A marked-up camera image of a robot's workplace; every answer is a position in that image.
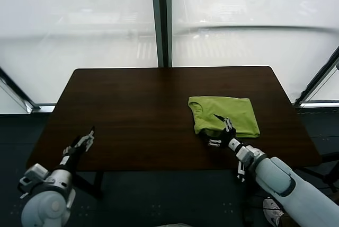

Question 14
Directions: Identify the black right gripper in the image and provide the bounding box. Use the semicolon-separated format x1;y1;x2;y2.
200;113;243;151

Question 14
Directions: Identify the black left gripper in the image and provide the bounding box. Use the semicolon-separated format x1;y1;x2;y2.
58;125;96;171

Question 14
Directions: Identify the lime green t-shirt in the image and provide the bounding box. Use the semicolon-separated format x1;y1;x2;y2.
188;95;261;139

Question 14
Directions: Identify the white sneaker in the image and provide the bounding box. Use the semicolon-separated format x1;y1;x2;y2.
262;197;285;226

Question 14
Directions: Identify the dark brown trouser leg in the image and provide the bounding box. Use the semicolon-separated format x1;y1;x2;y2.
280;212;296;227

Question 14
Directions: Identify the dark vertical window mullion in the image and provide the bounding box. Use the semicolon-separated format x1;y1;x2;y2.
150;0;173;68

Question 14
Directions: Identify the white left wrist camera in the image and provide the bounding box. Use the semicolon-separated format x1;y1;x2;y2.
17;163;50;193

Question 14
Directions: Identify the slanted metal window frame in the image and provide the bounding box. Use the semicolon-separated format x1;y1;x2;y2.
0;65;41;115
294;49;339;109

